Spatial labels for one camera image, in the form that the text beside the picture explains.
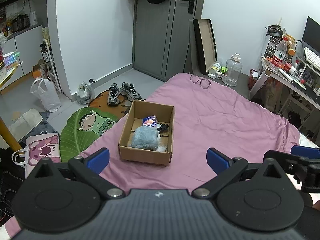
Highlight red container under desk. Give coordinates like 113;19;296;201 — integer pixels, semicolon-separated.
248;69;260;90

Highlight large clear water jug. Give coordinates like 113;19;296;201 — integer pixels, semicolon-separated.
222;53;242;87

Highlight green cartoon leaf rug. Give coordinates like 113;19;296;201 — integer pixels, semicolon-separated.
60;107;119;163

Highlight black framed cardboard tray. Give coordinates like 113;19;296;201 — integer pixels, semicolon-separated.
193;19;217;75

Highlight grey sneaker left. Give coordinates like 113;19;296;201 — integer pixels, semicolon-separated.
107;83;120;106

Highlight white stuffing plastic bag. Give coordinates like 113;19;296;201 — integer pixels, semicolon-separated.
156;144;168;152

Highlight grey sneaker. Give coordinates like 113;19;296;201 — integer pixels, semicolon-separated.
119;82;142;102
107;83;120;106

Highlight yellow-label jar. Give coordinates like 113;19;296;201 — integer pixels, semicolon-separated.
208;61;222;75

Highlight person's right hand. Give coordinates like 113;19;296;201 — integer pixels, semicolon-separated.
312;200;320;211

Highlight clear trash plastic bag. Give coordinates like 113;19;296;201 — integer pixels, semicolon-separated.
76;81;95;105

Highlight white keyboard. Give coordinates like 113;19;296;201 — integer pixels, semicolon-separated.
304;47;320;70

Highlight grey door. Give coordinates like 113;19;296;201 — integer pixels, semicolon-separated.
133;0;204;81

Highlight black computer monitor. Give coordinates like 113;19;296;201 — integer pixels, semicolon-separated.
302;16;320;56

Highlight blue tissue pack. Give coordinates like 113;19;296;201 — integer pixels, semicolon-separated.
142;115;157;128

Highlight grey sneaker right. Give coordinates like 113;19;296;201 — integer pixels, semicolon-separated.
119;82;142;102

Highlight grey-blue fluffy plush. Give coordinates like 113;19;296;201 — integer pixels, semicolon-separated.
129;126;161;151

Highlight red-label water bottle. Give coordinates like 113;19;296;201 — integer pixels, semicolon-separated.
270;36;288;72

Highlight white desk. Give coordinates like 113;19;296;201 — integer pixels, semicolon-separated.
249;57;319;111

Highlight pink cartoon tote bag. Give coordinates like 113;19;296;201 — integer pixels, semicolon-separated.
11;133;61;178

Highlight brown cardboard box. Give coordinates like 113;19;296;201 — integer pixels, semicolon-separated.
118;100;175;166

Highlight dark-framed eyeglasses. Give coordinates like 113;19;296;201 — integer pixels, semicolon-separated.
190;74;212;89

